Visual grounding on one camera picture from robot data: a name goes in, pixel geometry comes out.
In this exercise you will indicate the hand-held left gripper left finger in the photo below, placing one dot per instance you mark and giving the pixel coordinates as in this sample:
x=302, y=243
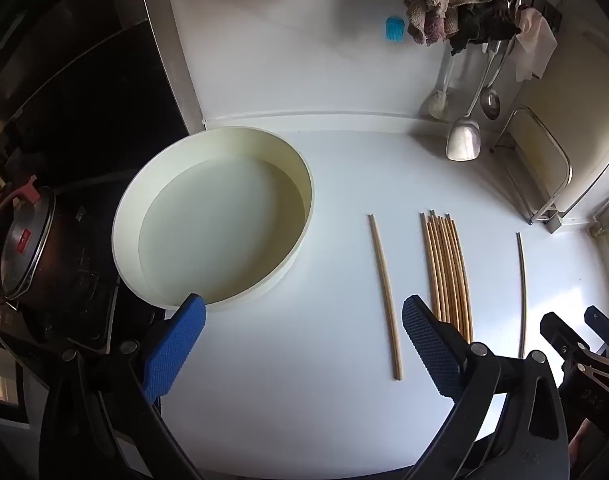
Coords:
x=177, y=345

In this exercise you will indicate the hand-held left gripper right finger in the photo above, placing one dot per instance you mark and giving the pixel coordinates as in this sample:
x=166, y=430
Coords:
x=432, y=345

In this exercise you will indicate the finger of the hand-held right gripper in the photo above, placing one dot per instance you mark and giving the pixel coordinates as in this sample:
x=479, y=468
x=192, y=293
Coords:
x=601, y=322
x=564, y=335

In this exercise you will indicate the single metal chopstick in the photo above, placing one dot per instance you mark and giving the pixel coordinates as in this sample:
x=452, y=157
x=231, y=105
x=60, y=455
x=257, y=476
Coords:
x=523, y=290

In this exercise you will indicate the bundle of wooden chopsticks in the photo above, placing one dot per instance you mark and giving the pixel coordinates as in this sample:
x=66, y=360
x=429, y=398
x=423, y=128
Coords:
x=447, y=280

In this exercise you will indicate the single wooden chopstick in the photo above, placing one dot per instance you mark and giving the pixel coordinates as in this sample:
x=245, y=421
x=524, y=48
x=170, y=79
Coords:
x=384, y=295

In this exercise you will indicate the white round basin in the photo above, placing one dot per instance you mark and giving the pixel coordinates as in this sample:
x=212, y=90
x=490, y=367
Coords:
x=209, y=220

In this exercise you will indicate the black gas stove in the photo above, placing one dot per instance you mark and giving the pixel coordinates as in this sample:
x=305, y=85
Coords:
x=84, y=310

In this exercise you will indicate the metal rack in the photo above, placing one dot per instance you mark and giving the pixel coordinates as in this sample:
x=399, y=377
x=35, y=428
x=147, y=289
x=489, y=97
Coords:
x=559, y=160

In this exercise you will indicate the dark cooking pot with lid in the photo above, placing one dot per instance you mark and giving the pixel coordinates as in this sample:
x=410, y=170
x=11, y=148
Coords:
x=29, y=245

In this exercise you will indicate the white cutting board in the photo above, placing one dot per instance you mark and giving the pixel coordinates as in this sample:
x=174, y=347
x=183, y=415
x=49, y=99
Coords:
x=589, y=135

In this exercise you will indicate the metal spatula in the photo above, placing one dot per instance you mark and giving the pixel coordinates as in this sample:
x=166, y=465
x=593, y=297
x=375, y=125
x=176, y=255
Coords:
x=463, y=142

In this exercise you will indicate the metal ladle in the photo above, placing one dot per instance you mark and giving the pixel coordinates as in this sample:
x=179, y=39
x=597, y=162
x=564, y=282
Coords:
x=490, y=105

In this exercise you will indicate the pale pink cloth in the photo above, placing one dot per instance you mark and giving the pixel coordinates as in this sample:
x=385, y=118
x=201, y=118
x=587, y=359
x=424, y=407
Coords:
x=534, y=45

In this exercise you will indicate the dark cloth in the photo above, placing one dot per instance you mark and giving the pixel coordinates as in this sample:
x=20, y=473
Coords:
x=484, y=25

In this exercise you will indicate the beige rag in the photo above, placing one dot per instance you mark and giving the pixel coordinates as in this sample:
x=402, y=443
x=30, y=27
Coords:
x=434, y=0

